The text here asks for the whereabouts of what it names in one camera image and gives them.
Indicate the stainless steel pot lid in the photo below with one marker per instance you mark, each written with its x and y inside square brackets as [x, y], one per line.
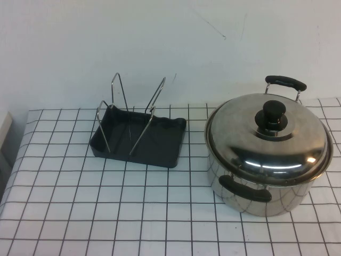
[239, 128]

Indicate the white black-grid tablecloth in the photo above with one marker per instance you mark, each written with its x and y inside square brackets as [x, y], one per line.
[80, 213]

